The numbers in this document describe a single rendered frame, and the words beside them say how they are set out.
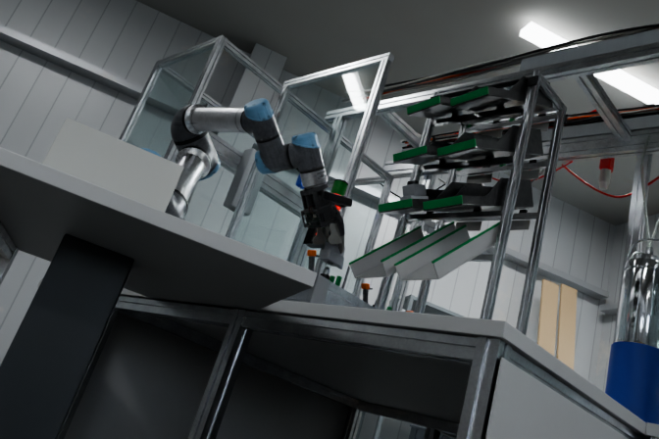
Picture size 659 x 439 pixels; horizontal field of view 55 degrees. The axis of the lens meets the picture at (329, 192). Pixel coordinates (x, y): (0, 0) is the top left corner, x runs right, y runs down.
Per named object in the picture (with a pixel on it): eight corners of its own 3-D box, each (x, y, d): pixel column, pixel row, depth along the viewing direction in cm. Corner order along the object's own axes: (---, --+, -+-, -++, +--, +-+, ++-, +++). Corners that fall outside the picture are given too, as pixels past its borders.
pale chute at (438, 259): (439, 279, 142) (432, 261, 142) (399, 281, 152) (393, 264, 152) (509, 236, 159) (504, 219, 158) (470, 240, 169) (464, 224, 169)
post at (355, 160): (308, 308, 202) (387, 58, 239) (301, 308, 204) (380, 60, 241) (314, 312, 203) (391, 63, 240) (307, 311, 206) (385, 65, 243)
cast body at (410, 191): (411, 206, 162) (409, 179, 163) (400, 208, 165) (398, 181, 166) (434, 207, 167) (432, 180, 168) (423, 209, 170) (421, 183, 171)
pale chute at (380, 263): (387, 277, 152) (381, 260, 152) (354, 278, 163) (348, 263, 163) (458, 236, 169) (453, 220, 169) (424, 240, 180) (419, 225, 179)
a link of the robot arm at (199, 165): (121, 208, 166) (177, 131, 214) (144, 254, 172) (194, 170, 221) (162, 198, 164) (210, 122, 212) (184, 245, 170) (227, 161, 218)
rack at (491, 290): (481, 355, 141) (540, 67, 170) (360, 338, 166) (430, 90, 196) (524, 381, 153) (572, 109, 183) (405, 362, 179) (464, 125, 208)
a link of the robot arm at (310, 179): (312, 169, 187) (331, 167, 182) (316, 183, 188) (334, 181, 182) (294, 174, 182) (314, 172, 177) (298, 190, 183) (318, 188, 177)
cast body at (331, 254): (328, 259, 182) (334, 236, 184) (317, 259, 185) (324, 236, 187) (346, 269, 187) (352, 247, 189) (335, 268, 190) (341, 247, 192)
